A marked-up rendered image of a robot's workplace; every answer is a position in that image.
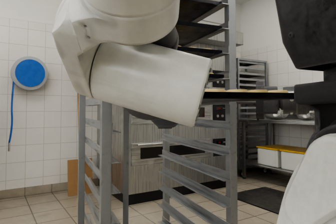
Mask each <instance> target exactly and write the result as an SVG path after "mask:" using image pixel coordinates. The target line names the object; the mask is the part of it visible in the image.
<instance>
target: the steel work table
mask: <svg viewBox="0 0 336 224"><path fill-rule="evenodd" d="M239 122H242V178H243V179H246V165H250V166H255V167H260V168H264V169H269V170H270V174H274V171H279V172H283V173H288V174H293V172H294V171H292V170H287V169H282V168H281V167H278V168H276V167H272V166H267V165H262V164H258V162H257V161H255V162H247V163H246V122H248V123H269V145H273V124H291V125H313V126H314V125H315V119H312V120H302V119H300V118H298V117H297V115H296V114H293V115H291V114H289V115H288V116H287V117H285V118H283V119H269V118H265V119H259V120H257V119H239Z"/></svg>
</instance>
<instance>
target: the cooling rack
mask: <svg viewBox="0 0 336 224"><path fill-rule="evenodd" d="M240 61H247V62H256V63H266V61H263V60H255V59H246V58H236V73H237V90H239V89H240V66H243V67H248V66H254V65H257V64H249V63H240ZM239 119H240V104H237V169H238V170H240V171H241V170H242V174H243V166H242V161H241V148H240V122H239ZM251 162H256V161H254V160H249V161H246V163H251ZM256 167H257V166H252V165H247V164H246V169H248V168H256Z"/></svg>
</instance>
